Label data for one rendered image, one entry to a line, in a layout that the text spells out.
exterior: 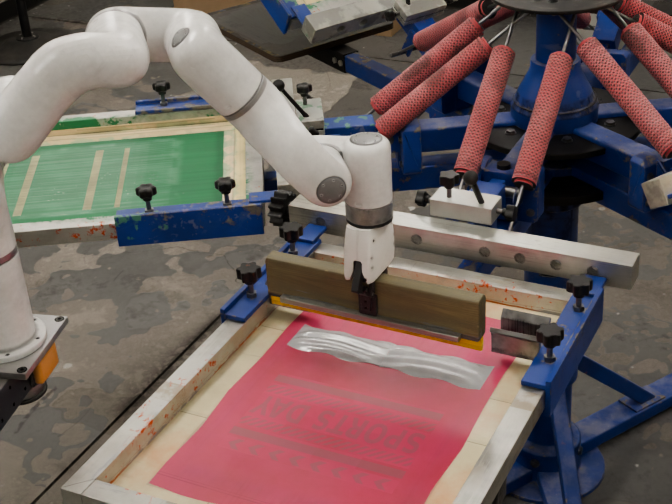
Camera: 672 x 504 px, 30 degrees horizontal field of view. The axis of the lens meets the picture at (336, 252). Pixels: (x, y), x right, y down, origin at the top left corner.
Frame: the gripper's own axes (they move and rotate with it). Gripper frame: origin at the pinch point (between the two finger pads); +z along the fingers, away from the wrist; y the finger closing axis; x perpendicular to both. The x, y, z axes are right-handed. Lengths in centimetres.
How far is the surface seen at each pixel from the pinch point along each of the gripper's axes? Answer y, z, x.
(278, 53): -125, 14, -87
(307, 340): -2.3, 13.4, -14.3
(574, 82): -93, -2, 5
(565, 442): -80, 85, 11
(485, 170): -60, 5, -3
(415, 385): 2.2, 13.9, 8.2
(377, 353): -3.4, 13.6, -1.3
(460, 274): -27.8, 10.2, 4.3
